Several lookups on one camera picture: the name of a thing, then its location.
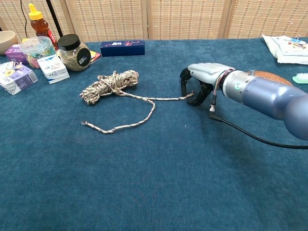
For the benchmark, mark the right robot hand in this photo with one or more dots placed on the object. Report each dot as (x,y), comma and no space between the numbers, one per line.
(207,72)

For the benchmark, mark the bamboo folding screen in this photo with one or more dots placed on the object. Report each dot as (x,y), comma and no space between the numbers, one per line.
(183,19)

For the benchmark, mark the round woven rattan coaster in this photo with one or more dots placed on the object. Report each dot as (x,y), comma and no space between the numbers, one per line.
(276,78)

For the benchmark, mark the white plastic bag with papers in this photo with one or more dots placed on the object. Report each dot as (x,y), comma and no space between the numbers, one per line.
(286,54)

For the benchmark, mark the dark blue rectangular box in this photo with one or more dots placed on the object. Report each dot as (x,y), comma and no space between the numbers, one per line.
(122,49)

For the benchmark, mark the blue binder clip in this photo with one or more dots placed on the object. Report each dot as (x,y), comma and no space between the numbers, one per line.
(294,40)

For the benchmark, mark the mint green brush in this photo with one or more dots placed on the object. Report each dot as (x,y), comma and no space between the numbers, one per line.
(300,78)

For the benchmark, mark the blue tablecloth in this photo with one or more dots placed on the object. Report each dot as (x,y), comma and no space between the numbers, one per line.
(154,168)

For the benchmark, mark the red booklet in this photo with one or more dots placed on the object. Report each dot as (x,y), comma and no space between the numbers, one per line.
(95,56)

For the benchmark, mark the glass jar black lid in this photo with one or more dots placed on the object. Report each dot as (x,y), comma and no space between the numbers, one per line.
(72,60)

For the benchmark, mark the white and blue carton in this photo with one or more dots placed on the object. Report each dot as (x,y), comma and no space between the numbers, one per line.
(54,69)

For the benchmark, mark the black pole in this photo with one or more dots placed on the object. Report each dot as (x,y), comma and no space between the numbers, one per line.
(55,19)

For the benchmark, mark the clear plastic jar of clips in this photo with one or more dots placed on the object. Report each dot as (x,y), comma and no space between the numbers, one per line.
(36,48)

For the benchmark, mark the honey bottle yellow cap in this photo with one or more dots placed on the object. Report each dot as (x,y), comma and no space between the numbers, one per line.
(39,26)

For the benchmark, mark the purple and white carton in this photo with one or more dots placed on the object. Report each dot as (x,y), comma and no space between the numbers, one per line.
(16,78)

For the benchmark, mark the small purple box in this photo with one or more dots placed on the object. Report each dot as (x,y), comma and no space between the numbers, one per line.
(14,54)

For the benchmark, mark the beige bowl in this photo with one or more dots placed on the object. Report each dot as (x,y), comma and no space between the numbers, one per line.
(7,41)

